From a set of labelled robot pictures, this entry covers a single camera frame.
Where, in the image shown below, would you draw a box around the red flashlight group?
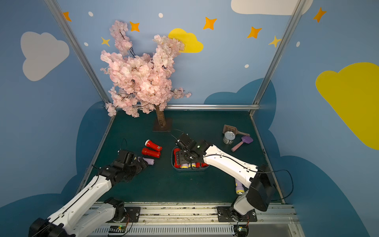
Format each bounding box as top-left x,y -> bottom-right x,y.
173,148 -> 181,169

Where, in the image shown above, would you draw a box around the teal plastic storage box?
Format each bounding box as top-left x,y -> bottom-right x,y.
171,147 -> 209,172

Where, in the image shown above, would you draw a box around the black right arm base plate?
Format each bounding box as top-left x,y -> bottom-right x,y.
216,206 -> 257,222

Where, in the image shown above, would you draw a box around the brown plastic litter scoop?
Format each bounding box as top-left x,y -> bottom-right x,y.
223,124 -> 250,136

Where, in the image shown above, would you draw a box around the purple spatula with pink handle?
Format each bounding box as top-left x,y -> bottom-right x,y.
231,136 -> 254,152

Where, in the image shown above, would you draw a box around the left green circuit board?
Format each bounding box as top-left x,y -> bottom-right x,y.
108,225 -> 127,236

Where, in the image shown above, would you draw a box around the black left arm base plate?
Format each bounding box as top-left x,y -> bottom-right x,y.
109,206 -> 141,223

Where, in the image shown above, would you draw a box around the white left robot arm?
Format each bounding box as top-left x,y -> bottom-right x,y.
28,150 -> 155,237

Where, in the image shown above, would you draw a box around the pink blossom artificial tree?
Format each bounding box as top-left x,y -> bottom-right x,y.
100,20 -> 191,131

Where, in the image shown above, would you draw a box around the aluminium frame rail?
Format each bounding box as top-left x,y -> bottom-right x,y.
165,104 -> 260,111

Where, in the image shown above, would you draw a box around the green circuit board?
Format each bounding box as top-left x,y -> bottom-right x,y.
108,225 -> 127,236
233,225 -> 249,237

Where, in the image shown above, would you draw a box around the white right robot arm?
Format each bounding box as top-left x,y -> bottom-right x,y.
176,133 -> 276,216

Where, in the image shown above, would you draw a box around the right green circuit board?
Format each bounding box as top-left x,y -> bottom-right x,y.
233,225 -> 249,237

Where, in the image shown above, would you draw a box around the silver pull-tab tin can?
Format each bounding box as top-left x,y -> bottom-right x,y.
223,131 -> 236,145

